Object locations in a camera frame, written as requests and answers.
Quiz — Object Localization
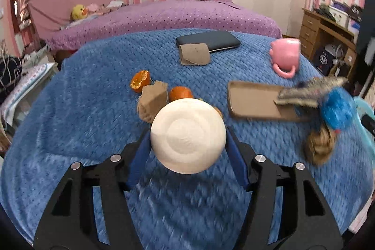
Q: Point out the blue plastic bag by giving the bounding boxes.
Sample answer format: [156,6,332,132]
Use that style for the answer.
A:
[320,88,356,130]

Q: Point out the yellow duck plush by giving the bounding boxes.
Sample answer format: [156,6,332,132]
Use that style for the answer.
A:
[71,4,89,20]

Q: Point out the black printed bag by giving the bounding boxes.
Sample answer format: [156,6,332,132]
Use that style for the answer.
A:
[347,5,365,31]

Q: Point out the blue knitted blanket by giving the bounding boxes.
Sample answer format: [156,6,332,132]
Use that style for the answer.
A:
[0,28,374,245]

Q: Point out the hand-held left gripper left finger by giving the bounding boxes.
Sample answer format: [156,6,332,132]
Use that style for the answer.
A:
[34,130,151,250]

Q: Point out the rounded orange peel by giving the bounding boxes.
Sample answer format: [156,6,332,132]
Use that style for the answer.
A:
[169,86,194,102]

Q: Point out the pink cup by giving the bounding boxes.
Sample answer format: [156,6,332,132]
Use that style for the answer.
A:
[270,38,302,78]

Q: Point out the light blue plastic basket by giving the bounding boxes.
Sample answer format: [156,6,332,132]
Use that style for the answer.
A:
[353,95,375,122]

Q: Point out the white storage box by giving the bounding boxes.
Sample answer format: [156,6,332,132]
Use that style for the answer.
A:
[328,2,350,26]

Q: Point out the flattened cardboard tube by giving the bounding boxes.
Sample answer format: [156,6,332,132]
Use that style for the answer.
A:
[179,43,211,66]

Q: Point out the brown knitted cloth piece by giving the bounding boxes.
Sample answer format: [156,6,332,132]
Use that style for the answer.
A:
[138,81,169,124]

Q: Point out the tan knitted ball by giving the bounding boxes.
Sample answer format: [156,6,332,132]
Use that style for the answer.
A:
[303,124,337,166]

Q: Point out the brown rectangular tray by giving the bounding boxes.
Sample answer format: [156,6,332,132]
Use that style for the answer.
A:
[228,81,311,122]

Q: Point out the wooden desk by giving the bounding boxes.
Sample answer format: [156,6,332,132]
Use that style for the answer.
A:
[299,8,358,78]

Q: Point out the dark green cloth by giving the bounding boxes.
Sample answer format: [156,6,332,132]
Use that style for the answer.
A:
[315,2,333,18]

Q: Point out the large orange peel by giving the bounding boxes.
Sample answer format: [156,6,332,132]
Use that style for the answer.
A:
[130,70,151,93]

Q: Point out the purple dotted bed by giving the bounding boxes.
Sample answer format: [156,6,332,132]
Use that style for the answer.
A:
[47,0,283,51]

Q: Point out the dark printed box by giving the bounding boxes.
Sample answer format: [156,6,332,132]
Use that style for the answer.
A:
[312,45,337,75]

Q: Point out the black phone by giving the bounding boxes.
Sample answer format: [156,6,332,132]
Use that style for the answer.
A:
[176,30,241,53]

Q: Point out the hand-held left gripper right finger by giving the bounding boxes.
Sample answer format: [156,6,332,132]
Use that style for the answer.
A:
[225,127,343,250]

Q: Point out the pink sofa cloth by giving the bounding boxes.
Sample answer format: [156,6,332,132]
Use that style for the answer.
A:
[28,0,118,40]

